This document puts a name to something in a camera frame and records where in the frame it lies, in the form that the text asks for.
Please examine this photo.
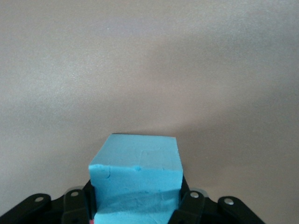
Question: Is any brown table cover sheet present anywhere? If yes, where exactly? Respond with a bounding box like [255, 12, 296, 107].
[0, 0, 299, 224]

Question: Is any cyan foam cube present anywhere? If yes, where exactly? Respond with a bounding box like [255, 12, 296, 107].
[88, 133, 184, 224]

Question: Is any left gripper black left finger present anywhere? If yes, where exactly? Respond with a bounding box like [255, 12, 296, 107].
[61, 180, 97, 224]

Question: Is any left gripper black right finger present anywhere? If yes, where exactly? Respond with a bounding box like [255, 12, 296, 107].
[170, 176, 208, 224]

